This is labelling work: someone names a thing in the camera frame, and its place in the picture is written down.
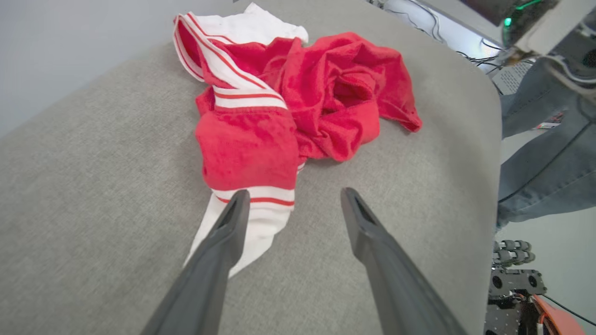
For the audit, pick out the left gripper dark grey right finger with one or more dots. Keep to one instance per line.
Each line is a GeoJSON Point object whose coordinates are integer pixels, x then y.
{"type": "Point", "coordinates": [396, 279]}

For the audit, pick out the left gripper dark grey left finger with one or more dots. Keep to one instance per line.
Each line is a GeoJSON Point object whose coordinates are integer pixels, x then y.
{"type": "Point", "coordinates": [209, 270]}

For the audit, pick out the red and white shirt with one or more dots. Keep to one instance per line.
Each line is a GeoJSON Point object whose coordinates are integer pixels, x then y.
{"type": "Point", "coordinates": [251, 149]}

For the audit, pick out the black perforated machine base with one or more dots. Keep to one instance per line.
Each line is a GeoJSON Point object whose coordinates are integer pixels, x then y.
{"type": "Point", "coordinates": [514, 284]}

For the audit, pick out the grey roller cluster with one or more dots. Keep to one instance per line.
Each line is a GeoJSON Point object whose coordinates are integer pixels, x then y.
{"type": "Point", "coordinates": [512, 251]}

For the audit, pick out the grey fabric sofa cushion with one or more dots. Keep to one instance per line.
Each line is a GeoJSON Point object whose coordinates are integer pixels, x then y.
{"type": "Point", "coordinates": [93, 186]}

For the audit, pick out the orange curved cover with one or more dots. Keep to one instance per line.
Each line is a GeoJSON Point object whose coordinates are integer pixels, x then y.
{"type": "Point", "coordinates": [558, 321]}

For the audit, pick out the blue denim jeans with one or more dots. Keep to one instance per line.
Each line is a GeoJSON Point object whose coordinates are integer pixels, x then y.
{"type": "Point", "coordinates": [549, 172]}

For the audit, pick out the printed paper sheet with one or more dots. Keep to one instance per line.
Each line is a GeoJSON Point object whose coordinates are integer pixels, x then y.
{"type": "Point", "coordinates": [512, 79]}

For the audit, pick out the white device with green light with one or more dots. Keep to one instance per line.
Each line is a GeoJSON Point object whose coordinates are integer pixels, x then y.
{"type": "Point", "coordinates": [549, 25]}

